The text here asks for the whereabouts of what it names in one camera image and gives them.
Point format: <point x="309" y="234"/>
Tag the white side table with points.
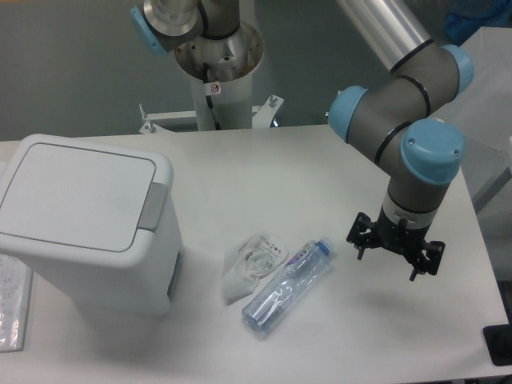
<point x="483" y="113"/>

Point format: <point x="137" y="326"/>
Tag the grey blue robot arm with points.
<point x="392" y="127"/>

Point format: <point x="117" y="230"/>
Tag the clear plastic water bottle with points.
<point x="288" y="285"/>

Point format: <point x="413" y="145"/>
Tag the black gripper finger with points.
<point x="363" y="234"/>
<point x="426" y="258"/>

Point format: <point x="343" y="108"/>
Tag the white plastic trash can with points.
<point x="95" y="220"/>

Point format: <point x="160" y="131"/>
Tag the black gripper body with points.
<point x="403" y="233"/>

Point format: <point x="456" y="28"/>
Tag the packaged white face mask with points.
<point x="247" y="263"/>

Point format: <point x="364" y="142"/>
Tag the black device at edge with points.
<point x="498" y="342"/>

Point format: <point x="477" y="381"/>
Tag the blue plastic bag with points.
<point x="464" y="18"/>

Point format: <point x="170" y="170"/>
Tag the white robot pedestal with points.
<point x="221" y="79"/>

